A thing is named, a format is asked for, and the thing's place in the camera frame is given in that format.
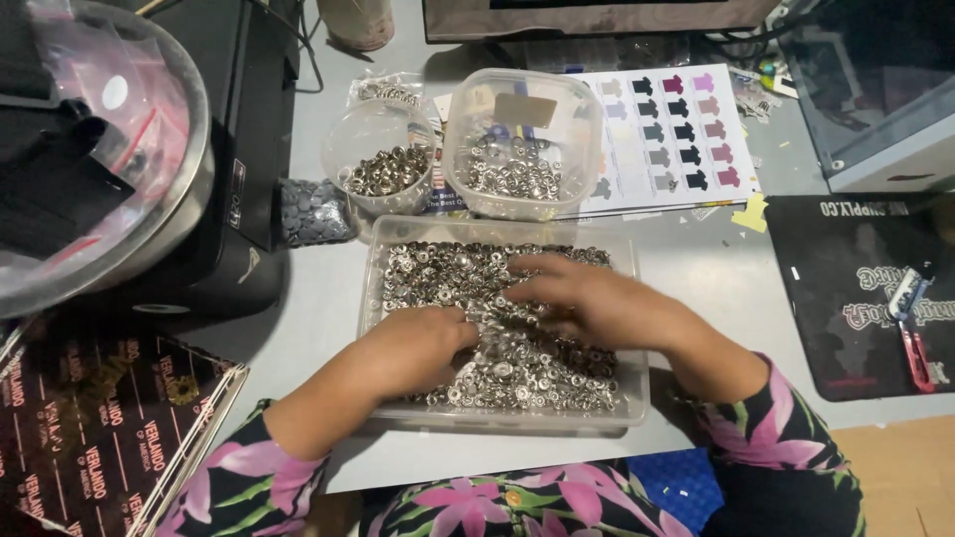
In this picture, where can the person's right fingers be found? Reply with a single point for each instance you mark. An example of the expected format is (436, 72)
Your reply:
(541, 287)

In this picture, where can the black printed mouse pad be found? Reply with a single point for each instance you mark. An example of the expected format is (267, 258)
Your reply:
(858, 298)

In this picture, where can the person's left hand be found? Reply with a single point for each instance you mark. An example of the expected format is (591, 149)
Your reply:
(418, 350)

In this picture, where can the clear rectangular plastic tray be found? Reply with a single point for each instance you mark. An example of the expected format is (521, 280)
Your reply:
(500, 328)

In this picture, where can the gold snap buttons pile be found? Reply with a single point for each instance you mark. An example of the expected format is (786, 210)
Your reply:
(388, 171)

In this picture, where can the steel bowl with bags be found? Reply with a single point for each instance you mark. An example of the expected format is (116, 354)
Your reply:
(89, 149)

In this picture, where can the heap of silver snap buttons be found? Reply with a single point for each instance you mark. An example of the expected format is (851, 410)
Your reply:
(477, 280)

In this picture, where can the beige cylindrical cup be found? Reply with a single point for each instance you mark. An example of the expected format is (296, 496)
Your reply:
(358, 22)

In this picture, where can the clear round plastic container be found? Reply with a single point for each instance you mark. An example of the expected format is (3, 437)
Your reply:
(380, 153)

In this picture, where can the stack of black printed sheets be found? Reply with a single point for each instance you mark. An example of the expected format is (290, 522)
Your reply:
(97, 440)

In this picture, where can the clear square plastic container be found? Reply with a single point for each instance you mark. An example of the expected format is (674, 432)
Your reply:
(522, 142)

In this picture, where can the blue patterned cloth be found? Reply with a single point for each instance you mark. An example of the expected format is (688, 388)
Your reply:
(675, 485)

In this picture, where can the silver eyelets pile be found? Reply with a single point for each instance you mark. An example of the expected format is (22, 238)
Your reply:
(515, 171)

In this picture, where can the shirt colour chart sheet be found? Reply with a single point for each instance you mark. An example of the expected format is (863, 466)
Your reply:
(671, 138)

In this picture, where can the red thread snips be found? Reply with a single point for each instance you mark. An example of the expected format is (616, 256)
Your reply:
(914, 343)

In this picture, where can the grey glass-top machine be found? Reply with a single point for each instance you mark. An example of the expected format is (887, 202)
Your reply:
(873, 89)

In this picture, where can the bag of grey buttons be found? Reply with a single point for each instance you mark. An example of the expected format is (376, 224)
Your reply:
(313, 212)

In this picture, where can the black printer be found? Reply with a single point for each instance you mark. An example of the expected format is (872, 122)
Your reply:
(239, 171)

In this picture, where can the person's left fingers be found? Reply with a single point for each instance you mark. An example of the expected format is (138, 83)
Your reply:
(459, 335)

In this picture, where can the floral shirt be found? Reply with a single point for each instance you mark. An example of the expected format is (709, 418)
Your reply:
(522, 492)

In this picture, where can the bag of silver rings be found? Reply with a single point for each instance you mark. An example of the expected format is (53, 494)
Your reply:
(388, 88)

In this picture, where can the yellow paper scrap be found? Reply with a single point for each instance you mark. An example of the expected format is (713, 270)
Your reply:
(752, 215)

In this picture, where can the person's right hand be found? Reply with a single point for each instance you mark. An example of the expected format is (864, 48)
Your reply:
(597, 306)

